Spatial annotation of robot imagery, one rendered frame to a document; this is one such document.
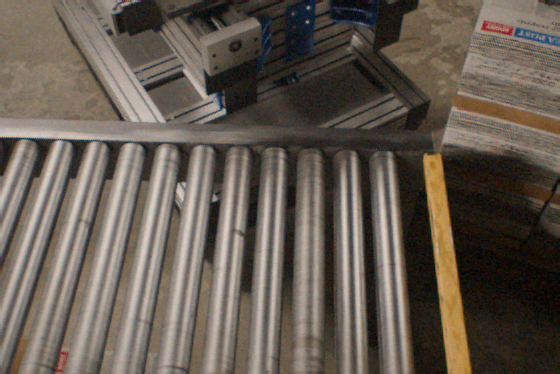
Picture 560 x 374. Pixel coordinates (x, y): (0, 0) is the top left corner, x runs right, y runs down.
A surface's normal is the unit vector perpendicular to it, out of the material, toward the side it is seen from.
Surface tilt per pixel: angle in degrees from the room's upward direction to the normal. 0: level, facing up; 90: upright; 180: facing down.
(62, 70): 0
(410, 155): 90
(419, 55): 0
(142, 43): 0
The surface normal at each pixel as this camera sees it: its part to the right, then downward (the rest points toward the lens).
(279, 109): 0.00, -0.60
